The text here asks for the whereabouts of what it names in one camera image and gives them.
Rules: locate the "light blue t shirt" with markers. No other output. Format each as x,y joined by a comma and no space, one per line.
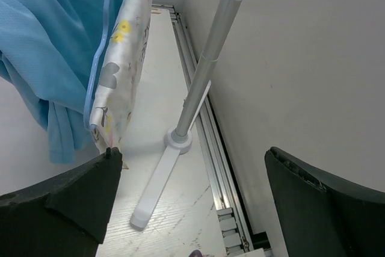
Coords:
47,49

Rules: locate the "floral white garment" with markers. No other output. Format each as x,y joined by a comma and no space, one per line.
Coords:
120,74

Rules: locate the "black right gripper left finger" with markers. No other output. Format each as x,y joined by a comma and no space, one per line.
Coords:
66,215

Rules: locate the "blue hanger under floral garment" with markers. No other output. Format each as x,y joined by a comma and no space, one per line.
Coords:
94,67

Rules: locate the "silver clothes rack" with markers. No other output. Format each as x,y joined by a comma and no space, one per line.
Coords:
178,140

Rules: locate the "aluminium table edge rail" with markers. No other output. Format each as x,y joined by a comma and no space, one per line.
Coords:
227,203

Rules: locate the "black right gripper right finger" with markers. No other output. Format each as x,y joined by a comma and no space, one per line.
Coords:
321,214

